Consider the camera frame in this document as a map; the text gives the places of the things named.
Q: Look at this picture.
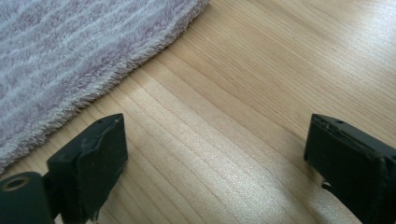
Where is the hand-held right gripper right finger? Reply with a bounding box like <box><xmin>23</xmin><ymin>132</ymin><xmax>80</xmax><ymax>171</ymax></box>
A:
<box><xmin>304</xmin><ymin>113</ymin><xmax>396</xmax><ymax>224</ymax></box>

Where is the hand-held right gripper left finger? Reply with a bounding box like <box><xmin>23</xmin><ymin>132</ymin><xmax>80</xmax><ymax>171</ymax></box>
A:
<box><xmin>46</xmin><ymin>113</ymin><xmax>129</xmax><ymax>224</ymax></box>

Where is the pink and white striped fluffy towel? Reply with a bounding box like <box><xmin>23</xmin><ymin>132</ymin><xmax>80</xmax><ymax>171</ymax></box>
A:
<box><xmin>0</xmin><ymin>0</ymin><xmax>210</xmax><ymax>174</ymax></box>

